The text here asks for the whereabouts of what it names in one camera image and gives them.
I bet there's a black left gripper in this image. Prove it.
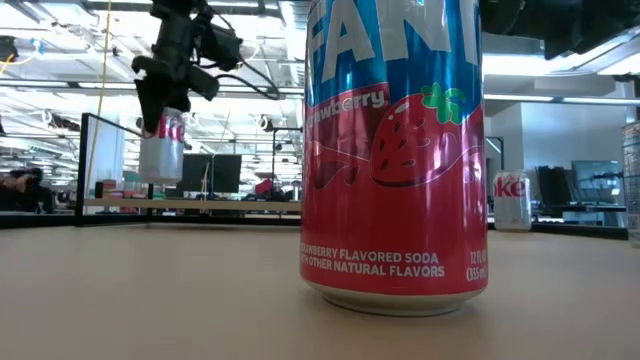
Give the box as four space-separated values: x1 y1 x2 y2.
132 0 220 135

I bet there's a silver Diet Coke can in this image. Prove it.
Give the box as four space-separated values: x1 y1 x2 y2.
492 169 533 233
138 107 186 185

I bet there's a red Fanta strawberry can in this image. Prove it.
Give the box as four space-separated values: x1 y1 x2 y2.
298 0 490 318

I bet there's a blue Red Bull can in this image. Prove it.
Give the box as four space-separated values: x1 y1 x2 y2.
621 121 640 247

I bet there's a wooden shelf board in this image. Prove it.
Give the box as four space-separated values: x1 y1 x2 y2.
83 198 303 213

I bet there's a black computer monitor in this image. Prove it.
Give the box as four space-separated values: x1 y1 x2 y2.
181 153 243 195

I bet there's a colourful boxes stack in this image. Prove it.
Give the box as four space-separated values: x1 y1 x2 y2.
94 172 151 214

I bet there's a person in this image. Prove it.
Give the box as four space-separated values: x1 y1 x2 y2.
0 167 56 215

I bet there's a dark background desk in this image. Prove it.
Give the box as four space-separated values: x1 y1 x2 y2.
549 203 629 227

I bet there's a grey computer monitor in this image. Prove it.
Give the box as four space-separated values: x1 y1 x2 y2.
571 159 624 204

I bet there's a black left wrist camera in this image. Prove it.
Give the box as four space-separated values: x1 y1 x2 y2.
195 22 245 72

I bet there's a black table frame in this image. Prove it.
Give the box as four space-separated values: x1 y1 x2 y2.
0 212 630 241

